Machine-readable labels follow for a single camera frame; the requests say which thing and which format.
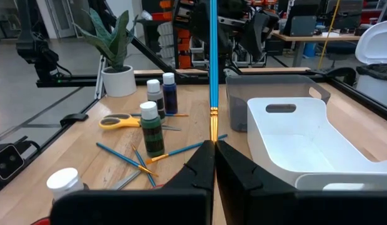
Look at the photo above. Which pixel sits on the orange parts bin shelf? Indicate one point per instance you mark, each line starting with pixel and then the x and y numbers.
pixel 183 40

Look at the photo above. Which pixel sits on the blue paintbrush gold ferrule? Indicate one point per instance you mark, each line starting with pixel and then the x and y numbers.
pixel 214 62
pixel 140 159
pixel 187 147
pixel 118 154

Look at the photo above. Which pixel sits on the dark paint bottle white cap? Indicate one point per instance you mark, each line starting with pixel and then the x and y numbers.
pixel 63 182

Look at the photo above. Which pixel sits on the black clamp bracket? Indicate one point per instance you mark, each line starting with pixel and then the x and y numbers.
pixel 73 118

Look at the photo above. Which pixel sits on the grey paint bottle white cap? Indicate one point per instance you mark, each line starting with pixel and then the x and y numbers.
pixel 155 93

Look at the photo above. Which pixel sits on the black trash bag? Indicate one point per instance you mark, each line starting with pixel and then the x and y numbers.
pixel 376 72

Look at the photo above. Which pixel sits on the black idle robot arm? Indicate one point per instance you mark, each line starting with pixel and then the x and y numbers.
pixel 33 47

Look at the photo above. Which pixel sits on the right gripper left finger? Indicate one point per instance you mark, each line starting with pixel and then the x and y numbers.
pixel 133 206

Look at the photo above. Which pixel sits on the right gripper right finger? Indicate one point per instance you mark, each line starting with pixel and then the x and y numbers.
pixel 290 209

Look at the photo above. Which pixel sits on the white trash can lid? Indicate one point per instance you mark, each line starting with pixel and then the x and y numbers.
pixel 376 40

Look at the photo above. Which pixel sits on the green paint bottle white cap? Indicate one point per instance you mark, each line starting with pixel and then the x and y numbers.
pixel 152 131

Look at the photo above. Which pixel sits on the white plastic bin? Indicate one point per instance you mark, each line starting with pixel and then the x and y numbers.
pixel 290 150

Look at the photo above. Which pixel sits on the wooden background desk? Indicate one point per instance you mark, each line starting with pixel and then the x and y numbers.
pixel 315 37

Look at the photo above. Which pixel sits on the blue paint bottle white cap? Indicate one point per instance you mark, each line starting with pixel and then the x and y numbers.
pixel 170 93

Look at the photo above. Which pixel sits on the green potted plant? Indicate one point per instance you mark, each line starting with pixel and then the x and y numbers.
pixel 115 43

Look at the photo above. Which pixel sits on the smoky translucent plastic bin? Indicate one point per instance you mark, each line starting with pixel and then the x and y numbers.
pixel 240 93

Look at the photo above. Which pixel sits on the black table-level camera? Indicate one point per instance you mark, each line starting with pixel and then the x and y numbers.
pixel 5 162

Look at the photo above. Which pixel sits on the white plant pot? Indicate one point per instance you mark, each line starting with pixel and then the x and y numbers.
pixel 118 82

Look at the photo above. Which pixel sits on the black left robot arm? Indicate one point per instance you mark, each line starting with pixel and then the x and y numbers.
pixel 224 64

